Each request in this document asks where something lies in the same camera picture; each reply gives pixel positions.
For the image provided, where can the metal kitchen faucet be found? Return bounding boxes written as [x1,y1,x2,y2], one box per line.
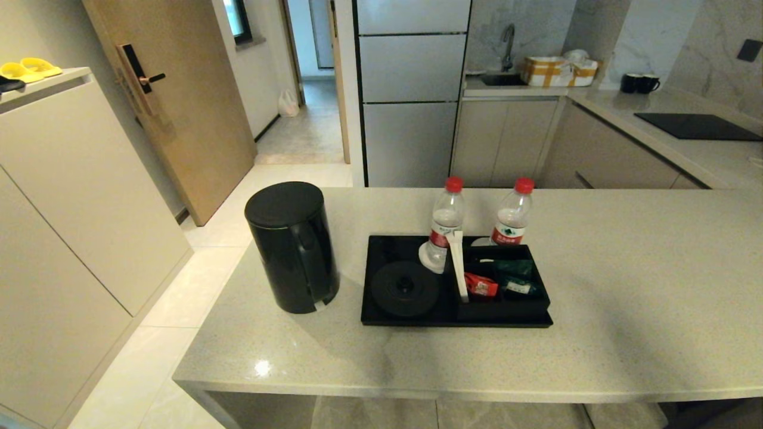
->
[500,24,517,73]

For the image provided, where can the yellow slipper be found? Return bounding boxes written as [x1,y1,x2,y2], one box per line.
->
[19,58,63,79]
[0,63,45,85]

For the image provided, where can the red snack packet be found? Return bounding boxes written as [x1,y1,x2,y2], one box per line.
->
[465,272,500,298]

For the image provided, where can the red-capped water bottle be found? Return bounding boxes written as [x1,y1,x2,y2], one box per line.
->
[490,177,536,247]
[419,176,467,275]

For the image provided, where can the cardboard box with yellow tape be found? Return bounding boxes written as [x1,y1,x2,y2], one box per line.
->
[520,49,599,89]

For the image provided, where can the black serving tray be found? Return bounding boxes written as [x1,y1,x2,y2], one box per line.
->
[360,235,554,328]

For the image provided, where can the long white sachet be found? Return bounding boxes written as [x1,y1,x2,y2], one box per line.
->
[446,230,470,303]

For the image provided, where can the black induction cooktop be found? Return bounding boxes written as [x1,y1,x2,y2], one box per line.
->
[633,113,763,142]

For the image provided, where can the wooden door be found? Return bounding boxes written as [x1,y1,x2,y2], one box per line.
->
[81,0,258,227]

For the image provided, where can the white plastic bag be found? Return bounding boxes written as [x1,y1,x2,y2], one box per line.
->
[277,89,300,118]

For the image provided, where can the round black kettle base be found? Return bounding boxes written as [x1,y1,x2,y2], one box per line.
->
[370,261,441,318]

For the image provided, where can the black compartment organizer box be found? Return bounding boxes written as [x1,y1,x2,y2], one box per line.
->
[456,244,552,322]

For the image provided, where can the dark kitchen sink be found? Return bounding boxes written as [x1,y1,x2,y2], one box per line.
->
[480,72,529,88]

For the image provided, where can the dark window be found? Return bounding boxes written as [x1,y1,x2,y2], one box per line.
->
[223,0,252,45]

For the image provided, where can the black electric kettle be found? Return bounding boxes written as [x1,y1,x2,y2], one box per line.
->
[244,181,341,315]

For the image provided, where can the beige kitchen base cabinets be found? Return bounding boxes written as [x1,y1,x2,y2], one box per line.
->
[450,85,763,190]

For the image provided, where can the white tall cabinet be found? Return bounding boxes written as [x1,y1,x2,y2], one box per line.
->
[0,67,195,429]

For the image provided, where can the black door lock handle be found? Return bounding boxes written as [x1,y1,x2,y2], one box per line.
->
[116,43,166,119]

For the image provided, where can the green tea packet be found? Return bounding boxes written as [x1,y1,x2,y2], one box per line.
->
[502,277,544,300]
[495,259,535,278]

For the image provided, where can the black wall switch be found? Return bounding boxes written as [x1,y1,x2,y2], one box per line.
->
[736,39,763,64]

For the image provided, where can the grey refrigerator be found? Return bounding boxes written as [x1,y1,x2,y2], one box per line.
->
[352,0,472,188]

